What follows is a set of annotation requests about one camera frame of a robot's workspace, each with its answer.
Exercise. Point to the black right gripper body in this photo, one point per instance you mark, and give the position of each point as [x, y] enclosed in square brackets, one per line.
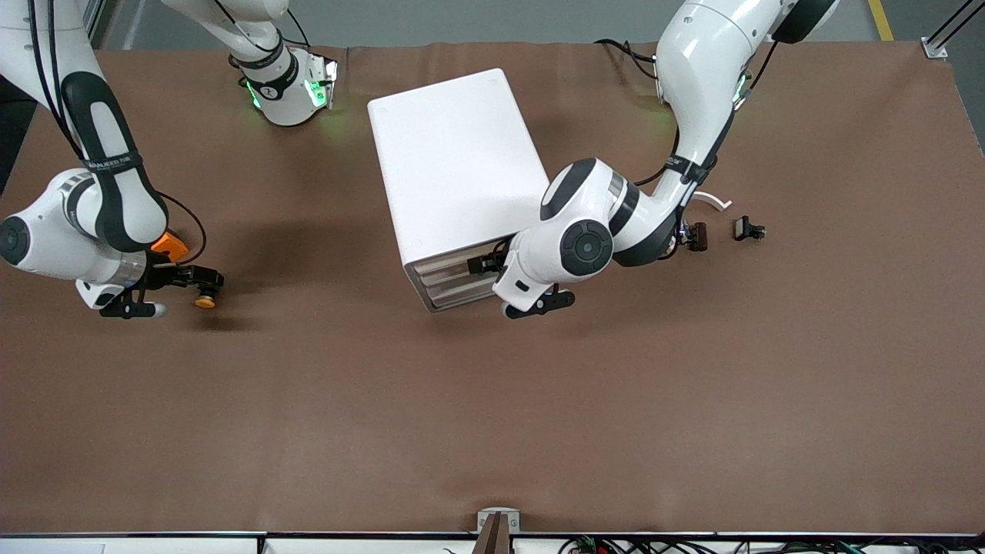
[171, 276]

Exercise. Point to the orange push button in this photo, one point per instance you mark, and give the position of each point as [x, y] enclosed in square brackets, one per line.
[205, 300]

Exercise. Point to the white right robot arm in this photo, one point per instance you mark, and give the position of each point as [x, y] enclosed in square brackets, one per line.
[46, 238]

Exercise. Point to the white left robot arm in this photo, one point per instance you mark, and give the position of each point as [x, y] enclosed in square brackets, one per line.
[692, 61]

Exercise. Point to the orange and black block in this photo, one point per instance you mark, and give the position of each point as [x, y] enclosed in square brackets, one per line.
[171, 245]

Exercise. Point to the brown table cover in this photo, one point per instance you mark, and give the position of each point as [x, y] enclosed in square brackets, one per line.
[492, 446]

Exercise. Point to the small brown electronic component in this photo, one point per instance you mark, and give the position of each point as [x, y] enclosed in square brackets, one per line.
[697, 235]

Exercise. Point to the small black electronic component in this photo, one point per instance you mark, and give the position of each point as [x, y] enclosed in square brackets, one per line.
[745, 228]

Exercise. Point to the metal table edge bracket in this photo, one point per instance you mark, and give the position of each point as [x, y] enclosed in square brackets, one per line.
[499, 522]

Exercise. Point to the aluminium frame post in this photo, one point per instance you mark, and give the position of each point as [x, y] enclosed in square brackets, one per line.
[91, 23]
[937, 45]

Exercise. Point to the white table edge rail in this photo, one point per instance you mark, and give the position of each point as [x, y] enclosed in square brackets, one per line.
[154, 543]

